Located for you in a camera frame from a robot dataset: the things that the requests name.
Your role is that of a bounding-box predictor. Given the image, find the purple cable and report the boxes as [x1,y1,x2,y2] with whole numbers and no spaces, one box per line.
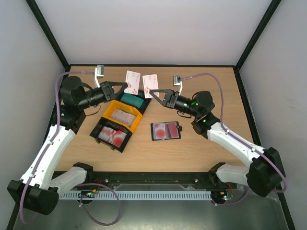
[19,70,122,226]
[182,73,288,207]

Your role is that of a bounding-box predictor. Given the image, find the white pink card stack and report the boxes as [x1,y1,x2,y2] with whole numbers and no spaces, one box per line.
[111,109,136,127]

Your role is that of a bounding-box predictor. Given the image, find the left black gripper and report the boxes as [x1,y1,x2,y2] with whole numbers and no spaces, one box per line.
[78,81,128,110]

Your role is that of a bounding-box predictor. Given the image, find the red white card stack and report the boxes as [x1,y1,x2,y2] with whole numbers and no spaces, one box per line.
[98,126,127,148]

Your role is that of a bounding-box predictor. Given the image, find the white pink credit card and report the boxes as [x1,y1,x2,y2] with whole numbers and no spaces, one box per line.
[142,74,159,99]
[124,70,141,95]

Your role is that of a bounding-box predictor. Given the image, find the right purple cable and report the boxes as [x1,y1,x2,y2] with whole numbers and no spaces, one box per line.
[182,73,288,207]

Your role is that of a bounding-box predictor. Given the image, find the black bin with teal cards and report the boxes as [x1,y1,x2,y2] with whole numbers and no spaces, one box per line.
[118,90,151,115]

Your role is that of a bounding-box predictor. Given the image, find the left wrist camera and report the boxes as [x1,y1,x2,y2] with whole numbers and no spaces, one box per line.
[94,65,105,88]

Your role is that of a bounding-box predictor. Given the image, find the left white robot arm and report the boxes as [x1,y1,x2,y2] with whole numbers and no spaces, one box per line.
[7,76,128,217]

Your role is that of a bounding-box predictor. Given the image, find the black front rail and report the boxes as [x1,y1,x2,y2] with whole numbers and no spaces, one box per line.
[84,171,240,191]

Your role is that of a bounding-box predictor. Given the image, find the black aluminium frame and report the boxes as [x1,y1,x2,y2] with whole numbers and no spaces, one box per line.
[7,0,295,230]

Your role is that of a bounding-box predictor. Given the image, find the red white credit card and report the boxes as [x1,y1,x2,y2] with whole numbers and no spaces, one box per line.
[165,122,179,139]
[153,123,167,139]

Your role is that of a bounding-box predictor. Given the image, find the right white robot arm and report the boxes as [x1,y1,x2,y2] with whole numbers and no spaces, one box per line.
[149,90,285,197]

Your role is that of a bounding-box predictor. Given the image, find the black leather card holder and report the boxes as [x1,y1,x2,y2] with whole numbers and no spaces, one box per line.
[150,121,182,141]

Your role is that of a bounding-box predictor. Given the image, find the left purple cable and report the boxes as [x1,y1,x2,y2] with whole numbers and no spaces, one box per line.
[19,70,122,226]

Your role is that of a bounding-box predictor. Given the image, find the black bin with red cards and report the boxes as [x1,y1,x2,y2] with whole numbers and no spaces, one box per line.
[90,117,132,153]

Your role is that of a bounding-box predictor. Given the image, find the white slotted cable duct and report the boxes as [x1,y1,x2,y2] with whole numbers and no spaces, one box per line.
[60,191,212,201]

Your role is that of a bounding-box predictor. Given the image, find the teal card stack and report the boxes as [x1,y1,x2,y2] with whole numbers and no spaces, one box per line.
[120,93,144,108]

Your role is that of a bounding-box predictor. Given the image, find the yellow bin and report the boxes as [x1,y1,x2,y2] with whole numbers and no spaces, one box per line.
[102,100,142,133]

